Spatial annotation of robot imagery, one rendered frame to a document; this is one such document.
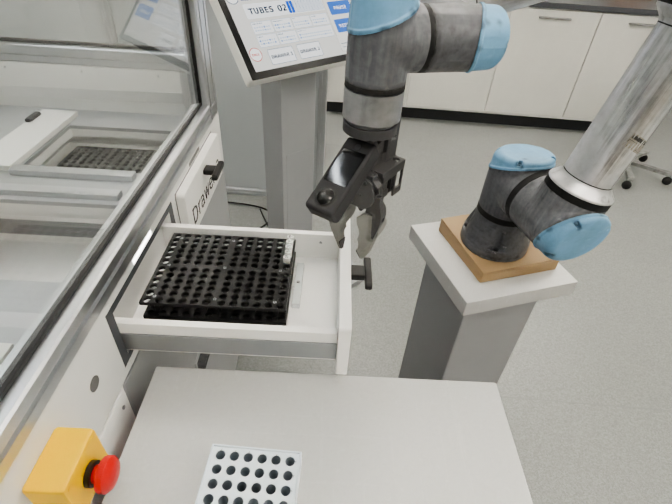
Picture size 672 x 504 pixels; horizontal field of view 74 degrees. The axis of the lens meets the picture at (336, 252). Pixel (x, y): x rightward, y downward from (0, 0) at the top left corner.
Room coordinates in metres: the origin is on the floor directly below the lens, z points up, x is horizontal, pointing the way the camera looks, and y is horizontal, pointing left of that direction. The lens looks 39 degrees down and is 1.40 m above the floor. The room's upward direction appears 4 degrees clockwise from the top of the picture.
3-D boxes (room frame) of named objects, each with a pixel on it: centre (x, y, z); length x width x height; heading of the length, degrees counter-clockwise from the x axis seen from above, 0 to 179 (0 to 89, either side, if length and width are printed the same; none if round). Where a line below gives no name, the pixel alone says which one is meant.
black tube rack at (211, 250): (0.55, 0.18, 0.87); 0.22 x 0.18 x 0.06; 92
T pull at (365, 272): (0.56, -0.04, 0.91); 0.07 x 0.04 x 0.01; 2
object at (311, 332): (0.55, 0.19, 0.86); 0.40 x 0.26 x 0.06; 92
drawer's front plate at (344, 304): (0.56, -0.02, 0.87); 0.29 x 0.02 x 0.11; 2
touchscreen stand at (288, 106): (1.56, 0.18, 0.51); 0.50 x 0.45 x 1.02; 45
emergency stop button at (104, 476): (0.22, 0.24, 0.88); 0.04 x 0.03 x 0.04; 2
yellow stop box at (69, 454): (0.22, 0.28, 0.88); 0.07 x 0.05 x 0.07; 2
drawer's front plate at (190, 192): (0.86, 0.31, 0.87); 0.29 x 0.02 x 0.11; 2
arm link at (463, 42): (0.60, -0.12, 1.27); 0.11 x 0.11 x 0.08; 18
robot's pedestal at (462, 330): (0.83, -0.36, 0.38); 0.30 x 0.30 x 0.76; 19
